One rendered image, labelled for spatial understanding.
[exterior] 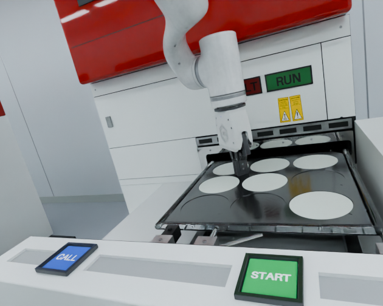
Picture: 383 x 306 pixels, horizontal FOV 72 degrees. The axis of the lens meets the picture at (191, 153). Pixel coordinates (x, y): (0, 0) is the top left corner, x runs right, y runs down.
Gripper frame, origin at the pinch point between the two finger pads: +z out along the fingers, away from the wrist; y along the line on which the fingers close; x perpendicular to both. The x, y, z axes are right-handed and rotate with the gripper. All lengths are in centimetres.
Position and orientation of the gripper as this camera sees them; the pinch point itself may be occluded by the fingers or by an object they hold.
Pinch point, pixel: (240, 166)
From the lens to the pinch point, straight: 68.3
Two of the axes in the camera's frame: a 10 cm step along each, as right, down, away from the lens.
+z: 2.1, 9.4, 2.5
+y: 3.2, 1.8, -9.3
